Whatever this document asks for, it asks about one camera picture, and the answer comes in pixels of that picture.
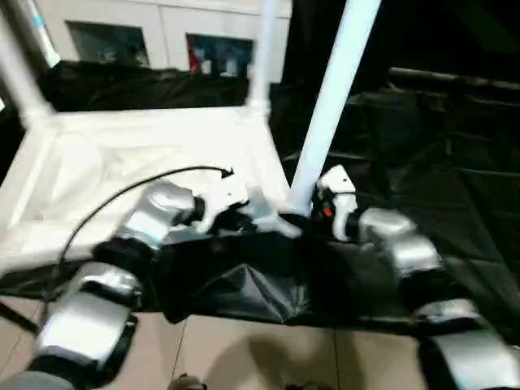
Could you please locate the white plastic table leg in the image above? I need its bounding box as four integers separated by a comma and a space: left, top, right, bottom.
286, 0, 383, 215
0, 24, 56, 127
247, 0, 281, 117

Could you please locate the black metal frame leg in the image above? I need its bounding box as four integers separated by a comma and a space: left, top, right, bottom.
0, 300, 37, 332

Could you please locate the white plastic table top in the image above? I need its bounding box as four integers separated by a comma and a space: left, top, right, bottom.
0, 106, 304, 277

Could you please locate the large black box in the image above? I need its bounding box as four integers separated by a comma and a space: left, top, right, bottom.
284, 0, 393, 94

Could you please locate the black work mat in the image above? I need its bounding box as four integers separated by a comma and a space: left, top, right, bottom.
0, 58, 520, 338

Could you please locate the white glass-door cabinet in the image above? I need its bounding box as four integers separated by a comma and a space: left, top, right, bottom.
36, 0, 293, 82

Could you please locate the grey curtain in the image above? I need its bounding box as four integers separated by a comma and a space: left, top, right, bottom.
0, 0, 33, 62

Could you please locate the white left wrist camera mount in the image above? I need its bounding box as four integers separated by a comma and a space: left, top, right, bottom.
194, 178, 249, 235

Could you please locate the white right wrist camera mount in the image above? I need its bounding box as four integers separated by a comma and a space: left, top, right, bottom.
316, 164, 358, 241

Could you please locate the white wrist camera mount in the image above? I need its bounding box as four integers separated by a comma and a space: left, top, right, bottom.
316, 164, 358, 241
194, 178, 249, 235

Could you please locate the silver metal bar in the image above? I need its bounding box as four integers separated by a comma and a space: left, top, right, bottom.
388, 67, 520, 89

